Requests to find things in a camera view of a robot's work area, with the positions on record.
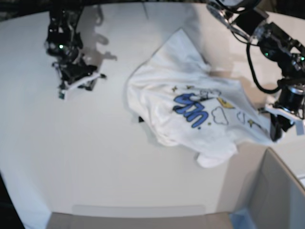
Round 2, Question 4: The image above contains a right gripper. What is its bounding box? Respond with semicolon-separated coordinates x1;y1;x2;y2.
52;62;106;99

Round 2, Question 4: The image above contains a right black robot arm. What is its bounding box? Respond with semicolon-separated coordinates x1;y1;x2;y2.
44;0;107;100

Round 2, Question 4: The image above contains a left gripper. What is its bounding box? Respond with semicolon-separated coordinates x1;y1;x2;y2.
259;85;305;141

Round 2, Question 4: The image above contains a white printed t-shirt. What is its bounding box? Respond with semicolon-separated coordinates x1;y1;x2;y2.
127;29;276;168

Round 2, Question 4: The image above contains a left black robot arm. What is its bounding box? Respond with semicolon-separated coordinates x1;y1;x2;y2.
206;0;305;142

